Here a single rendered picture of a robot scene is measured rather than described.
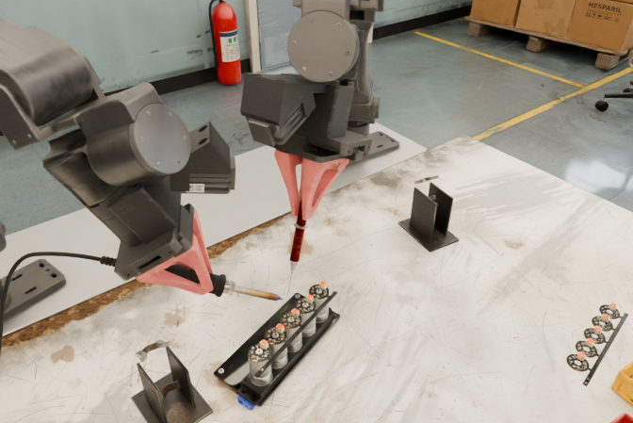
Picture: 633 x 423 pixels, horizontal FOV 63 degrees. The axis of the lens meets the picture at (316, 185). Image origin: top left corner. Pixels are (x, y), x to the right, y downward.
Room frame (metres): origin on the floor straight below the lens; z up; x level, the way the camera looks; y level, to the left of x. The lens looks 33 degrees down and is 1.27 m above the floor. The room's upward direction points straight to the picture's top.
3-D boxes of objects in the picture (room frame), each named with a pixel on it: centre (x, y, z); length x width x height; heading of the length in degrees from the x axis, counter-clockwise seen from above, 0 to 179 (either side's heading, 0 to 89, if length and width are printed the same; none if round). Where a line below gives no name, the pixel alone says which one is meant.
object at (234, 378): (0.43, 0.04, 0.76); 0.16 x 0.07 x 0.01; 145
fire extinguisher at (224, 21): (3.14, 0.55, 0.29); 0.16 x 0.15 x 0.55; 127
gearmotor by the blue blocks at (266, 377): (0.37, 0.06, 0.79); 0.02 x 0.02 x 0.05
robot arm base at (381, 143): (0.91, -0.07, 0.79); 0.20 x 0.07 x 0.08; 124
